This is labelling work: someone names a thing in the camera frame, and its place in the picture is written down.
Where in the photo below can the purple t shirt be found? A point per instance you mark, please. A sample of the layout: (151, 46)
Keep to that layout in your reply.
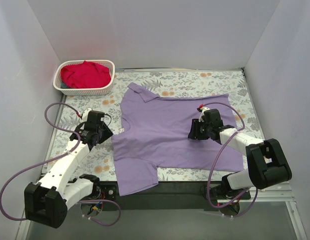
(156, 136)

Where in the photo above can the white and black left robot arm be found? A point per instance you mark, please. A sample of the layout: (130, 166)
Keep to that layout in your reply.
(48, 201)

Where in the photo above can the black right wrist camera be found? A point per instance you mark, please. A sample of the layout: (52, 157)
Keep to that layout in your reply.
(212, 117)

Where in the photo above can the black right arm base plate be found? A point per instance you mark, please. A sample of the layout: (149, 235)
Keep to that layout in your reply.
(216, 193)

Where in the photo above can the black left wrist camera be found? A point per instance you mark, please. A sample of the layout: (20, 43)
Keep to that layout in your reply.
(95, 117)

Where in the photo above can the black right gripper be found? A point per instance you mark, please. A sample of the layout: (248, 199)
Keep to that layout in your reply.
(194, 130)

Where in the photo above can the white plastic basket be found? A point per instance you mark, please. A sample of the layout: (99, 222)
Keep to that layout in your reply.
(84, 92)

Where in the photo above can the aluminium front frame rail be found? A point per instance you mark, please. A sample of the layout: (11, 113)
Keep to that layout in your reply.
(154, 193)

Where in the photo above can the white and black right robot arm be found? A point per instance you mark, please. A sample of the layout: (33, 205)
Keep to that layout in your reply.
(267, 164)

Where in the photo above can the floral patterned table mat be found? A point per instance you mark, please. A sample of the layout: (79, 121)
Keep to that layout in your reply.
(100, 160)

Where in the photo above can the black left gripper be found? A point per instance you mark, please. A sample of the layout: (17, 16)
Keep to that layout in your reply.
(104, 133)

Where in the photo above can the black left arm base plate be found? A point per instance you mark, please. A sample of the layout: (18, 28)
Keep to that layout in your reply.
(102, 191)

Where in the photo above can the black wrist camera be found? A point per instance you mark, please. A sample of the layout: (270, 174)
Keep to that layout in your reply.
(212, 117)
(95, 117)

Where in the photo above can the red t shirt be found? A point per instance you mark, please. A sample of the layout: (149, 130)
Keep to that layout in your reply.
(85, 75)

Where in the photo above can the teal cloth in basket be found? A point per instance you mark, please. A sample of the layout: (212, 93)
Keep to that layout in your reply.
(64, 86)

